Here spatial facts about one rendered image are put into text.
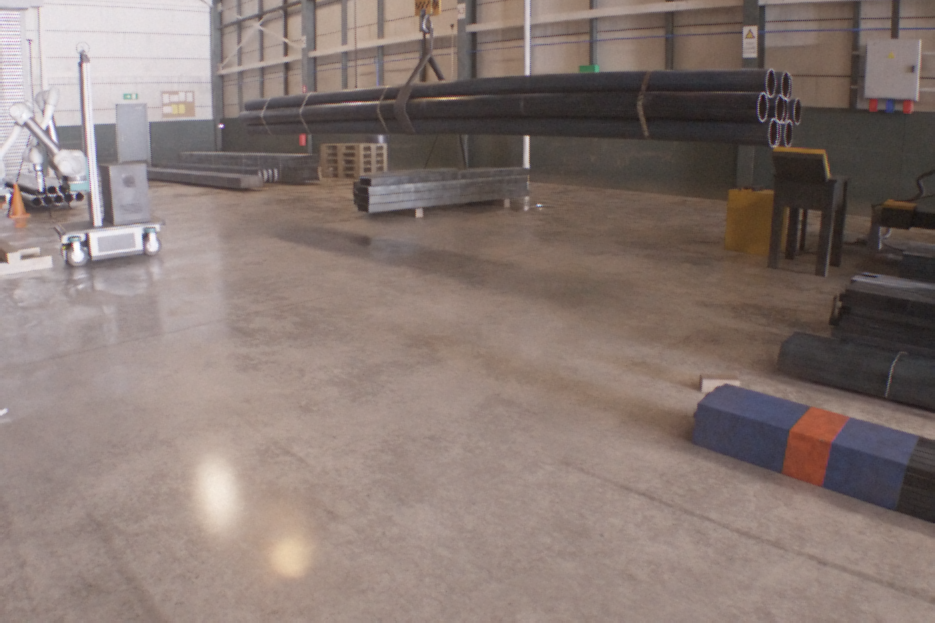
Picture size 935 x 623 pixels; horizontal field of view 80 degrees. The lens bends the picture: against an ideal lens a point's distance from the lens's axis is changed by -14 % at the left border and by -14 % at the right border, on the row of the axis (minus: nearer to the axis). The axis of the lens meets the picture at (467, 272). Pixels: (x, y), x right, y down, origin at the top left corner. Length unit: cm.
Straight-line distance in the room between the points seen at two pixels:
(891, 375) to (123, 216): 568
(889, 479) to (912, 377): 88
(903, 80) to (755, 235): 431
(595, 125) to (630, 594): 316
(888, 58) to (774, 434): 796
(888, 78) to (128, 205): 914
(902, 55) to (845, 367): 714
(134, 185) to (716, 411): 510
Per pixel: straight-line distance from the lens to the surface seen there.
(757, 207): 608
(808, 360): 308
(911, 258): 379
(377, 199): 751
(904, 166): 992
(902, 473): 220
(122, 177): 606
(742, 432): 231
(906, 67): 974
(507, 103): 460
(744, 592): 177
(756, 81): 378
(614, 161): 1150
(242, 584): 176
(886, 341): 323
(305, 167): 1251
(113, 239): 602
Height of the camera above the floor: 109
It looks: 13 degrees down
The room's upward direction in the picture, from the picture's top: straight up
